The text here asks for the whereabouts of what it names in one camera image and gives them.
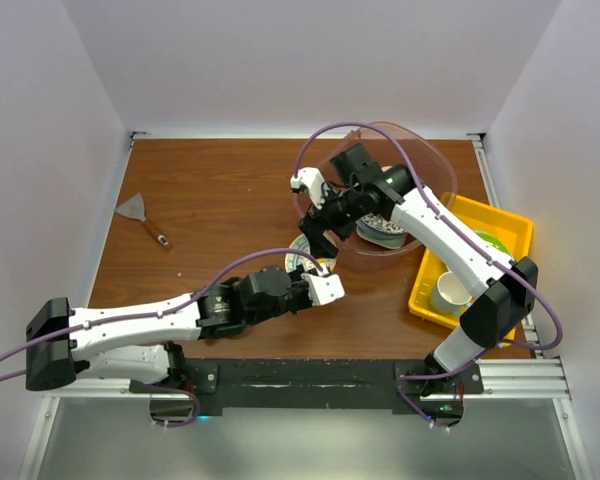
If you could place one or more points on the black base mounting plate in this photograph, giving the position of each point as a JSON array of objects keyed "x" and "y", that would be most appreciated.
[{"x": 395, "y": 385}]

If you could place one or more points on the grey triangular scraper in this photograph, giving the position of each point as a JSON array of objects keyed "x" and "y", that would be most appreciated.
[{"x": 134, "y": 208}]

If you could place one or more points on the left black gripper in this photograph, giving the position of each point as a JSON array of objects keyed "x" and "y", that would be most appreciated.
[{"x": 306, "y": 302}]

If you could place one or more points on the yellow plastic tray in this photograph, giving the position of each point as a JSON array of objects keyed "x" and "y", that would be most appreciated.
[{"x": 514, "y": 230}]

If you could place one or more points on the green plate white rim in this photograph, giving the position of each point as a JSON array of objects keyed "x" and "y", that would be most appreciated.
[{"x": 495, "y": 242}]

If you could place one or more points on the white mug blue handle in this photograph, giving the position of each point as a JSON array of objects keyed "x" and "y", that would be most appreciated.
[{"x": 449, "y": 296}]

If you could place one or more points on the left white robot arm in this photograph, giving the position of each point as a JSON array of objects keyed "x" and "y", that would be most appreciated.
[{"x": 141, "y": 342}]

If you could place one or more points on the pink translucent plastic bin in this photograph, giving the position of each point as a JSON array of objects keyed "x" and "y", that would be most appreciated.
[{"x": 360, "y": 255}]

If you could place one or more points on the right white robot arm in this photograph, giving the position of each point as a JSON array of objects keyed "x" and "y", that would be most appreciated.
[{"x": 502, "y": 290}]

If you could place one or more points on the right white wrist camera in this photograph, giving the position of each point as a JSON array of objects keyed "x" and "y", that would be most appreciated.
[{"x": 310, "y": 180}]

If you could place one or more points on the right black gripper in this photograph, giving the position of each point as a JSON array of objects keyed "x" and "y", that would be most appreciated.
[{"x": 320, "y": 244}]

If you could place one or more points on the mint green divided tray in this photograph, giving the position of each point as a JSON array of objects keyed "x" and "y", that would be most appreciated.
[{"x": 387, "y": 241}]

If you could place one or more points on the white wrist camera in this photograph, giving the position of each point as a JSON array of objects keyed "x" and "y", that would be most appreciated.
[
  {"x": 324, "y": 286},
  {"x": 310, "y": 180}
]

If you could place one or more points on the blue floral plate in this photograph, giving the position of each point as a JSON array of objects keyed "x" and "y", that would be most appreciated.
[{"x": 379, "y": 224}]

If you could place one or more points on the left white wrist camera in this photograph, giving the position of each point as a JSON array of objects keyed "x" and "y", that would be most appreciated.
[{"x": 324, "y": 286}]

